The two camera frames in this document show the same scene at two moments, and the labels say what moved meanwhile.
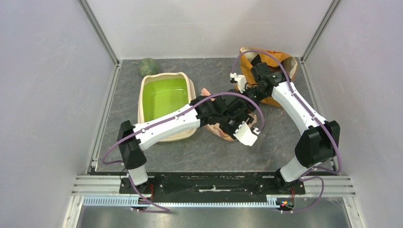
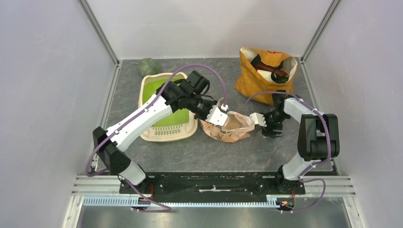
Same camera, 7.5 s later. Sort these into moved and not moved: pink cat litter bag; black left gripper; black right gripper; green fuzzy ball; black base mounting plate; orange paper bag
Moved: pink cat litter bag; black left gripper; black right gripper
Not moved: green fuzzy ball; orange paper bag; black base mounting plate
